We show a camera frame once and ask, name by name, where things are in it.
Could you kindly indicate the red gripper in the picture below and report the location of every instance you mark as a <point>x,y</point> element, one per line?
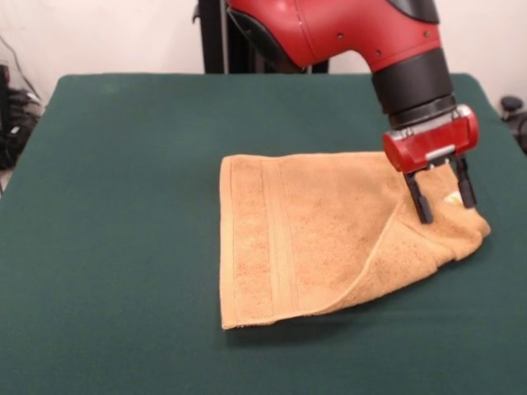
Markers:
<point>432,144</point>

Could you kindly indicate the tan terry towel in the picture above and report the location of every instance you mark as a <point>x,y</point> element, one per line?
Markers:
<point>313,230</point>

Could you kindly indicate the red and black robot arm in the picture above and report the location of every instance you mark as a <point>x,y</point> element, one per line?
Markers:
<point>354,37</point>

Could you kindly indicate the dark chair base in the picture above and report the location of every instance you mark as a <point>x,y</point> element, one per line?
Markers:
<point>512,107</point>

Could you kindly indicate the black metal stand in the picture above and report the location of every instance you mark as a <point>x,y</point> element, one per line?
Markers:
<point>214,41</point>

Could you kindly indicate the dark green table cloth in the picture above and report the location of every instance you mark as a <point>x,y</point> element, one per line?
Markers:
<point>123,247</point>

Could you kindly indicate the black equipment clutter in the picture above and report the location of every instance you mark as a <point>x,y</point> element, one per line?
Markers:
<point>16,123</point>

